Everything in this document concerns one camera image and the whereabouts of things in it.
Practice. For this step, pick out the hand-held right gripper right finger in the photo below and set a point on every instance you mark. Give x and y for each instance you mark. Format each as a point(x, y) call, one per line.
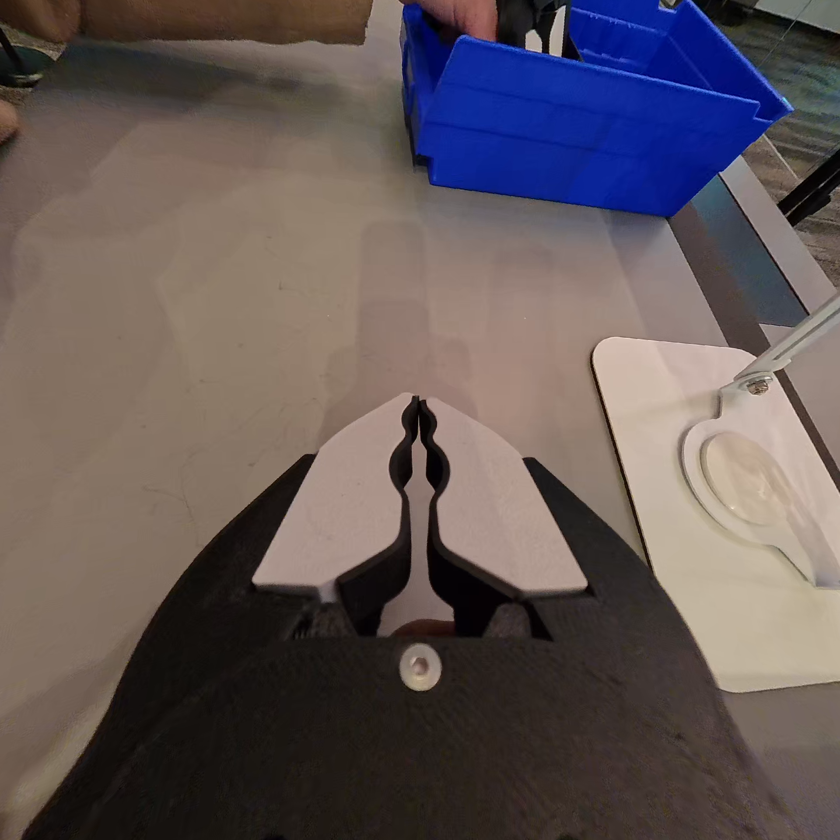
point(512, 518)

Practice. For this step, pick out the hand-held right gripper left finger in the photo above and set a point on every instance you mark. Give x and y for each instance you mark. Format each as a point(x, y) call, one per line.
point(328, 518)

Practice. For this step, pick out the blue plastic bin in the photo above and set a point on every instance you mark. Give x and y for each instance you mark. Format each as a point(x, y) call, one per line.
point(558, 144)

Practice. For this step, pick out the person's left hand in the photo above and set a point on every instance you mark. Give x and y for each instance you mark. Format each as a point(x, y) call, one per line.
point(459, 16)

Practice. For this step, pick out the white stand base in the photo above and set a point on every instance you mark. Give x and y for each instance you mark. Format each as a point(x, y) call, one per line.
point(656, 459)

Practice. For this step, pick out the person's tan sweater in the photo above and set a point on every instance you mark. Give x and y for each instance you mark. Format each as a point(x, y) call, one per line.
point(46, 16)

